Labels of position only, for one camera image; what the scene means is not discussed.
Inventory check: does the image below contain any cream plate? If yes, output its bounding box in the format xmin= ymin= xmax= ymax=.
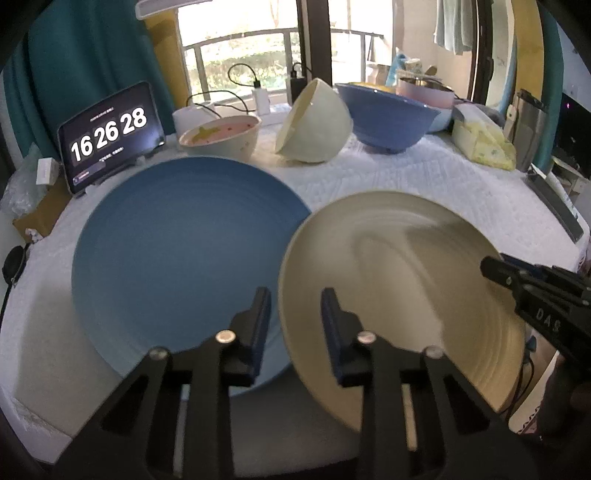
xmin=279 ymin=191 xmax=526 ymax=430

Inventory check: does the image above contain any blue plate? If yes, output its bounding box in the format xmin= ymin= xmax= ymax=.
xmin=71 ymin=156 xmax=310 ymax=376

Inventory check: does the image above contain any large blue bowl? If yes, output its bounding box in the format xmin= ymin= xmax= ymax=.
xmin=335 ymin=83 xmax=438 ymax=153

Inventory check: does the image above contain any cream white bowl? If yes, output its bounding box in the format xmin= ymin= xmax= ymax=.
xmin=276 ymin=78 xmax=353 ymax=164

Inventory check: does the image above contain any pink strawberry bowl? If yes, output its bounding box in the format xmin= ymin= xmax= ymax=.
xmin=178 ymin=115 xmax=262 ymax=162

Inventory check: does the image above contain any white textured table cloth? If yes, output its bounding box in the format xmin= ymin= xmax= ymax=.
xmin=1 ymin=126 xmax=588 ymax=476

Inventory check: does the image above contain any yellow tissue pack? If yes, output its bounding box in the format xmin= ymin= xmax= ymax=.
xmin=452 ymin=103 xmax=516 ymax=171

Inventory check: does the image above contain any grey metal container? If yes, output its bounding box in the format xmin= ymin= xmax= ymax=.
xmin=504 ymin=89 xmax=547 ymax=172

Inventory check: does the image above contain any pink and blue pot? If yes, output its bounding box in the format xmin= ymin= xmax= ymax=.
xmin=396 ymin=77 xmax=456 ymax=133

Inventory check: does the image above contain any black round object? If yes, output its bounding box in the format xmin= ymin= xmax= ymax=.
xmin=0 ymin=243 xmax=30 ymax=323

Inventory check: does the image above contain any brown cardboard box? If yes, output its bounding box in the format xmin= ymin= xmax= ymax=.
xmin=12 ymin=177 xmax=72 ymax=243

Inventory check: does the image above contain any clear plastic bag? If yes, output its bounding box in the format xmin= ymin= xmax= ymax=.
xmin=1 ymin=143 xmax=47 ymax=219

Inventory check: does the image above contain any hanging light blue towel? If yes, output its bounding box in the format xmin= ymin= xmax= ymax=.
xmin=434 ymin=0 xmax=474 ymax=55

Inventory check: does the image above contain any small white box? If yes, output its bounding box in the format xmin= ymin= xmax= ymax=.
xmin=36 ymin=157 xmax=60 ymax=187

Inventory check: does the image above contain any black power adapter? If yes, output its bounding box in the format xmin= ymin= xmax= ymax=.
xmin=286 ymin=69 xmax=308 ymax=106

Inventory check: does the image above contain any tablet showing clock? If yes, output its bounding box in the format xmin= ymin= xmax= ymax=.
xmin=57 ymin=81 xmax=165 ymax=196

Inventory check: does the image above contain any white phone charger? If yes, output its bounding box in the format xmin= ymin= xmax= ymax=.
xmin=252 ymin=79 xmax=270 ymax=116

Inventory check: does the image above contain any teal curtain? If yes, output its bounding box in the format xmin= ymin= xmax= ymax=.
xmin=2 ymin=1 xmax=174 ymax=158

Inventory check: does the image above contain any white desk lamp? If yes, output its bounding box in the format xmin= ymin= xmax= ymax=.
xmin=135 ymin=1 xmax=218 ymax=138

